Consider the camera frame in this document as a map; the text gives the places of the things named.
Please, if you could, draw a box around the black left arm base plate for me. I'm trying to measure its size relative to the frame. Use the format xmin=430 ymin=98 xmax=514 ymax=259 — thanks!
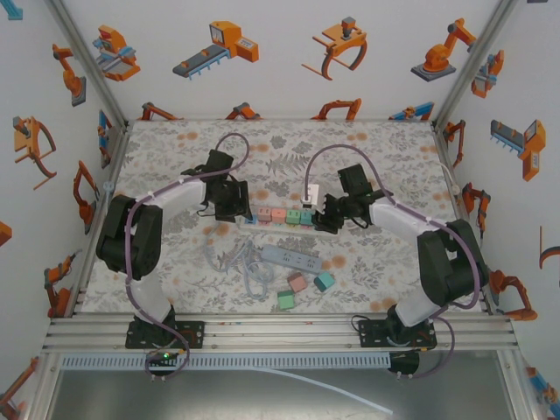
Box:
xmin=125 ymin=320 xmax=207 ymax=350

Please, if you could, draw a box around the grey power strip with cable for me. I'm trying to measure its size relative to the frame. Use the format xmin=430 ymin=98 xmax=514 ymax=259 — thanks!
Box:
xmin=261 ymin=244 xmax=324 ymax=272

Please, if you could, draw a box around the aluminium frame rail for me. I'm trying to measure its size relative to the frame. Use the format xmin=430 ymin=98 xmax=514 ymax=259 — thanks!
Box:
xmin=41 ymin=314 xmax=520 ymax=354

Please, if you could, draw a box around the grey metal sheet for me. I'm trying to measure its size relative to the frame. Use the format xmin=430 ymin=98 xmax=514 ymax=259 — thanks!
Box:
xmin=43 ymin=367 xmax=537 ymax=420

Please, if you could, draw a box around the aluminium side rail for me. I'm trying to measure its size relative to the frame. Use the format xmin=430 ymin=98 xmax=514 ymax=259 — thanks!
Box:
xmin=430 ymin=121 xmax=498 ymax=316
xmin=72 ymin=121 xmax=131 ymax=317

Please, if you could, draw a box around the white power strip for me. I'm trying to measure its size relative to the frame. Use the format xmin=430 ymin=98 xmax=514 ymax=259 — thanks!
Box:
xmin=235 ymin=208 xmax=336 ymax=235

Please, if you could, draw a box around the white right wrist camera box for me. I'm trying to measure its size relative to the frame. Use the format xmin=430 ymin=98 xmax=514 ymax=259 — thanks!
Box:
xmin=300 ymin=183 xmax=321 ymax=207

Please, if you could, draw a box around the controller board with green light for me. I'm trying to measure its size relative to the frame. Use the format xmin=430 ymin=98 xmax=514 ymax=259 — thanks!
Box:
xmin=145 ymin=348 xmax=179 ymax=373

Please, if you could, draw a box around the black controller box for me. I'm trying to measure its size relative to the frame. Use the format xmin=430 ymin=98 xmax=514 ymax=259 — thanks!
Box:
xmin=387 ymin=349 xmax=421 ymax=376

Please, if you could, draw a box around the slotted grey cable duct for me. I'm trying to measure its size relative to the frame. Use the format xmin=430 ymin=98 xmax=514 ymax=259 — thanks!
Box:
xmin=60 ymin=354 xmax=391 ymax=369

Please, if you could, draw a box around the floral tablecloth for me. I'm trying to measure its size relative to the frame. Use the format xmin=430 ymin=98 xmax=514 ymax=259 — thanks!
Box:
xmin=80 ymin=120 xmax=487 ymax=315

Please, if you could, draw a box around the aluminium corner post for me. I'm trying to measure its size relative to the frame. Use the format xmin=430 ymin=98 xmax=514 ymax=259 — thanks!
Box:
xmin=43 ymin=0 xmax=130 ymax=128
xmin=430 ymin=0 xmax=520 ymax=128

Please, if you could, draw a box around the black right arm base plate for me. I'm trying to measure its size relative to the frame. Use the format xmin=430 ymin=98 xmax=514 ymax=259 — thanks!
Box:
xmin=358 ymin=318 xmax=438 ymax=351

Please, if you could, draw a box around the white plastic tube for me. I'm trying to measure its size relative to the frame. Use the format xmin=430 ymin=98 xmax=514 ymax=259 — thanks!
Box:
xmin=255 ymin=366 xmax=395 ymax=416

